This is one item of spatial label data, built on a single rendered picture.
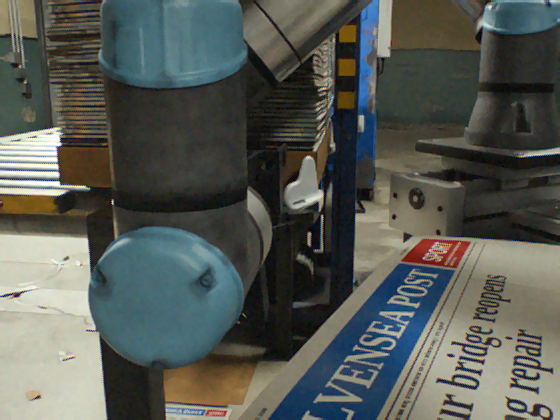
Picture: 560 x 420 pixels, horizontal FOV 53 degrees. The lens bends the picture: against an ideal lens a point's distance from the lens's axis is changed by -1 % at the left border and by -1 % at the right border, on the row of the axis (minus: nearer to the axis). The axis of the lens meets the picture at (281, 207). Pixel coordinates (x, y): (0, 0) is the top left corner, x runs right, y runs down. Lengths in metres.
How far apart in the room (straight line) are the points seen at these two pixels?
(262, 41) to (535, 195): 0.66
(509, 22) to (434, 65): 8.41
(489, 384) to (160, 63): 0.20
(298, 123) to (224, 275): 0.32
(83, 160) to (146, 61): 0.38
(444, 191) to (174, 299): 0.61
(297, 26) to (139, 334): 0.23
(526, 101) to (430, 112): 8.44
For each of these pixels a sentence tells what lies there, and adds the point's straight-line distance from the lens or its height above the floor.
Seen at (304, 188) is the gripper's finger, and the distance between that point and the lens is 0.55.
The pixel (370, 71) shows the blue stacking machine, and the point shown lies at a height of 0.95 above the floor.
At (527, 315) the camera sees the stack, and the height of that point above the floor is 0.83.
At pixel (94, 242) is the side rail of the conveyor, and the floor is 0.77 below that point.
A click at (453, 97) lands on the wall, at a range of 9.41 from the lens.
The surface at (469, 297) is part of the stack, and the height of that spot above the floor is 0.83.
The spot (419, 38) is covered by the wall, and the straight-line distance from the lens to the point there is 9.35.
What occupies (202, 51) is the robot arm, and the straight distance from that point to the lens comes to 0.28.
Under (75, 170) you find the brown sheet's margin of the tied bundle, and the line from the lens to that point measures 0.66.
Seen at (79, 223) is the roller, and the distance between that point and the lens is 0.64.
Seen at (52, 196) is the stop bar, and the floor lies 0.82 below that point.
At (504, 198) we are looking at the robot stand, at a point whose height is 0.75.
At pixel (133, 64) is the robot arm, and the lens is 0.28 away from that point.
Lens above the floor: 0.93
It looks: 13 degrees down
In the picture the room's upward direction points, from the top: straight up
